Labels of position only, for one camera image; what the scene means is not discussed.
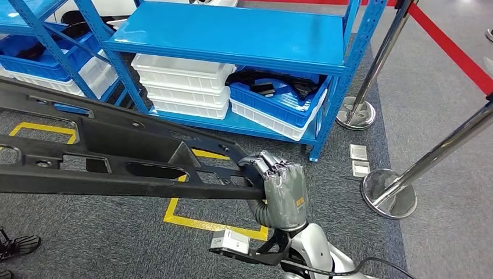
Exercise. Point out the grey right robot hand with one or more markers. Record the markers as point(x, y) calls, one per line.
point(287, 200)

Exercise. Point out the long black plastic part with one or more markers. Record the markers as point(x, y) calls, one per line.
point(115, 146)

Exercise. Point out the blue metal shelf rack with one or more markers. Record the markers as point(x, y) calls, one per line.
point(231, 34)
point(23, 15)

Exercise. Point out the yellow floor tape square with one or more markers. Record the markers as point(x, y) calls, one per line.
point(212, 226)
point(42, 128)

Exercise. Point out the metal floor socket plate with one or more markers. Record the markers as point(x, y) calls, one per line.
point(361, 169)
point(358, 153)

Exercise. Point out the blue plastic bin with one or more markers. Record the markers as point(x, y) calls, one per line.
point(42, 67)
point(277, 109)

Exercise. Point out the black plastic parts pile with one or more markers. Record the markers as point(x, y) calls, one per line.
point(300, 86)
point(73, 30)

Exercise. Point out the white plastic tray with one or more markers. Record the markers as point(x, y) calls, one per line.
point(185, 96)
point(181, 73)
point(188, 109)

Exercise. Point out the ribbed robot foot plate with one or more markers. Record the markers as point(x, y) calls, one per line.
point(23, 244)

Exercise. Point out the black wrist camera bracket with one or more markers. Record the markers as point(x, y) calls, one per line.
point(269, 254)

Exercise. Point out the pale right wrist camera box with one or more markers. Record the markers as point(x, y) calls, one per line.
point(231, 242)

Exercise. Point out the chrome stanchion post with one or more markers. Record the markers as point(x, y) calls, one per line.
point(389, 196)

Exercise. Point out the stanchion post with black cap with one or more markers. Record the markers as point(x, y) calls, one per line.
point(356, 115)

